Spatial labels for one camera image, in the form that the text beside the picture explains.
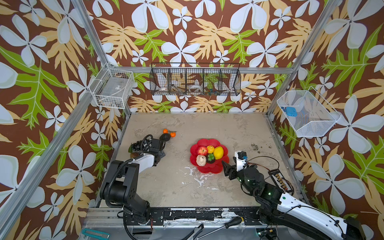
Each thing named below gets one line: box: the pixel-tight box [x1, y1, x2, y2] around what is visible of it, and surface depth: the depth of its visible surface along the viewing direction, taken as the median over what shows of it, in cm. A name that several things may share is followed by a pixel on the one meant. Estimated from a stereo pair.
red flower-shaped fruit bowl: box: [190, 138, 230, 174], surface depth 95 cm
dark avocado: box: [159, 133, 171, 142], surface depth 104 cm
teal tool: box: [81, 228, 111, 240], surface depth 71 cm
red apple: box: [197, 146, 208, 156], surface depth 93 cm
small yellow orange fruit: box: [206, 145, 215, 154], surface depth 96 cm
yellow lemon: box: [213, 146, 224, 160], surface depth 95 cm
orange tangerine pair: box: [163, 128, 177, 138], surface depth 108 cm
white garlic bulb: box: [196, 154, 207, 167], surface depth 88 cm
